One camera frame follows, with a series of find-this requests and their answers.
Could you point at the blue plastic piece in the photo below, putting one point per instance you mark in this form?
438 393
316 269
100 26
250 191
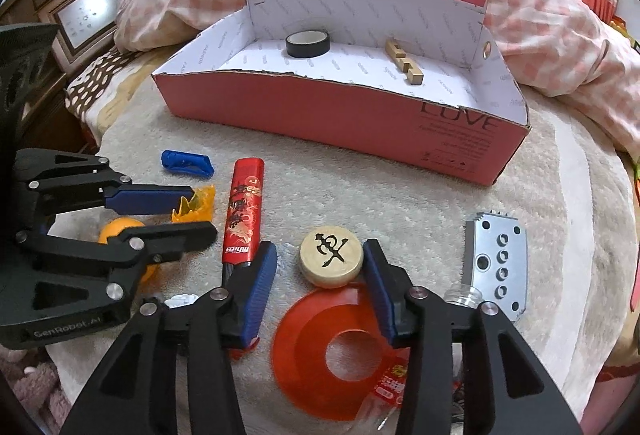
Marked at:
185 162

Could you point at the black mesh chair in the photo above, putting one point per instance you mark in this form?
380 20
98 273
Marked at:
25 65

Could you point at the metal plate with holes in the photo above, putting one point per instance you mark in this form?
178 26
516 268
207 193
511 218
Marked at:
510 265

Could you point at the orange translucent plastic piece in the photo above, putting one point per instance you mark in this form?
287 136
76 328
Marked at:
200 205

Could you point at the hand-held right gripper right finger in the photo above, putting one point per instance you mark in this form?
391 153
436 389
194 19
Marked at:
380 285

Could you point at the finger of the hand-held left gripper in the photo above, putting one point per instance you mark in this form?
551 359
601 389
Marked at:
175 235
150 199

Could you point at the round wooden chess piece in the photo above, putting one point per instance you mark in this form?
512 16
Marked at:
325 265

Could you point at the black tape roll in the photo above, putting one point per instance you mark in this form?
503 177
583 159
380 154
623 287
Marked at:
295 46

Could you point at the beige towel blanket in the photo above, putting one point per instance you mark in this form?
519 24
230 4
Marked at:
400 215

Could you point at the red plastic cone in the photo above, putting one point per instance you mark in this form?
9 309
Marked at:
300 355

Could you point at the orange ping pong ball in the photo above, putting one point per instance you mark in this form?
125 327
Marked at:
112 231

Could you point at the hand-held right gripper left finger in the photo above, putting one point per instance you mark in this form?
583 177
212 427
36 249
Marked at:
260 285

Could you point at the pink checked quilt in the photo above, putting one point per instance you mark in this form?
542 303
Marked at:
550 40

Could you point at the wooden puzzle block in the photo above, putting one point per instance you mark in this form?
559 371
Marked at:
400 55

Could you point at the red lighter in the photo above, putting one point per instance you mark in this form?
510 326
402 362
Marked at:
242 210

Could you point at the brown dotted bed sheet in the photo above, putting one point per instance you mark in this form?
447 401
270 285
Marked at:
100 85

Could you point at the pink cardboard box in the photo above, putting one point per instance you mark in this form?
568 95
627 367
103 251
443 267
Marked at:
325 115

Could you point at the yellow toy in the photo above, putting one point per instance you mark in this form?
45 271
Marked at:
625 32

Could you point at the pink fluffy cloth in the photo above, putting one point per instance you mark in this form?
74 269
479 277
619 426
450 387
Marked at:
30 390

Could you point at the small clear plastic bottle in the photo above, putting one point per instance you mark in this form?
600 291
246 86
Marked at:
462 297

